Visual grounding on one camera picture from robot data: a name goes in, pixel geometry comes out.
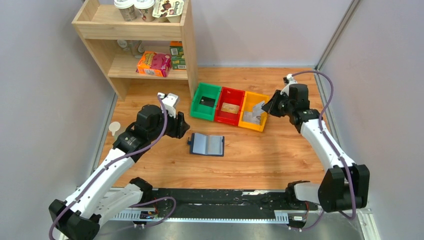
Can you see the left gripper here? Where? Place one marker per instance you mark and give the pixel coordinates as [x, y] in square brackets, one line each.
[180, 126]

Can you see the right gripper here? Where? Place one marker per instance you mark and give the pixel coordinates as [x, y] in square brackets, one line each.
[269, 107]

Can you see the navy blue card holder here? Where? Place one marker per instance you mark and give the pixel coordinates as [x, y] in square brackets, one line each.
[206, 145]

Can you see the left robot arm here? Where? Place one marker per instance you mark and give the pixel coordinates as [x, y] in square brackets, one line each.
[81, 215]

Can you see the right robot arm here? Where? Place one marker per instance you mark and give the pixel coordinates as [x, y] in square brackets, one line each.
[345, 185]

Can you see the silver VIP card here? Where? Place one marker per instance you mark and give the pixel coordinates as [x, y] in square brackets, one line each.
[249, 117]

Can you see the black card in bin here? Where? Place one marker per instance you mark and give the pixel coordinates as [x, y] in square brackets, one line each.
[207, 101]

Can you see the gold card in bin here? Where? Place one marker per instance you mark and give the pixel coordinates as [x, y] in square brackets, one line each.
[230, 108]

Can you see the green plastic bin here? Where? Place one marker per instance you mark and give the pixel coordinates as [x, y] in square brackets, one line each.
[203, 112]

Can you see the yellow plastic bin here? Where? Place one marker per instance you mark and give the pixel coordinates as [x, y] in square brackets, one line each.
[251, 99]

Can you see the red plastic bin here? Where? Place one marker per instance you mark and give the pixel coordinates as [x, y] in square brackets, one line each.
[232, 96]

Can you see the green liquid bottle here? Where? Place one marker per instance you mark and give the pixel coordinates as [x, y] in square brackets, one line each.
[115, 128]

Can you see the orange pink snack box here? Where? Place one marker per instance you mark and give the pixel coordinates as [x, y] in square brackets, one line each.
[156, 64]

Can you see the green juice carton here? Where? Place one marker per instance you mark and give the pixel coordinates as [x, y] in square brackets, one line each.
[178, 61]

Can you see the clear bottle on shelf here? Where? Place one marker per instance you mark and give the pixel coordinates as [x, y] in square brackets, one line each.
[135, 47]

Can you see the wooden shelf unit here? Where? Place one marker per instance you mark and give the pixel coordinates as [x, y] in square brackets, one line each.
[100, 26]

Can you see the chocolate pudding cup pack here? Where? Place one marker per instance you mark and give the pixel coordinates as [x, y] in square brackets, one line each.
[171, 10]

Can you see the white lidded cup right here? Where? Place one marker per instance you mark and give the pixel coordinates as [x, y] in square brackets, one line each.
[145, 8]

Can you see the white lidded cup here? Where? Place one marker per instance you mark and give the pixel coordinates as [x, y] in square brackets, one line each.
[145, 8]
[126, 9]

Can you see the white lidded cup left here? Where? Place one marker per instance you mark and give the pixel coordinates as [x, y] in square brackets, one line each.
[126, 9]

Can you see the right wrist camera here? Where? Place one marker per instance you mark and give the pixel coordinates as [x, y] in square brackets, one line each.
[288, 81]

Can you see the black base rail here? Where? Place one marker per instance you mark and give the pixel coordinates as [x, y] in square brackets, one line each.
[217, 204]

